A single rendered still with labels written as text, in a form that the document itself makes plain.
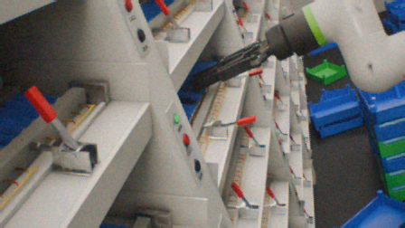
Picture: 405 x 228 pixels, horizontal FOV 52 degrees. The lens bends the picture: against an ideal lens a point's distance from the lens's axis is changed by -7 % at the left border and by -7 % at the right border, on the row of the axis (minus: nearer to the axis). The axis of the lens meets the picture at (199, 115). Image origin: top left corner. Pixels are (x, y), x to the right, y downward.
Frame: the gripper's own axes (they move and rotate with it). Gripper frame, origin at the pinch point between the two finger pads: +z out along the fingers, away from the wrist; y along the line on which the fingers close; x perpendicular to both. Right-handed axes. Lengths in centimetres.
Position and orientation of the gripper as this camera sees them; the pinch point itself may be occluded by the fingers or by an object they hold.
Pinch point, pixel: (206, 77)
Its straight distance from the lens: 100.3
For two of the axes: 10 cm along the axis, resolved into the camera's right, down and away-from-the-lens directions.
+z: -8.4, 3.9, 3.7
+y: -1.9, 4.3, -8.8
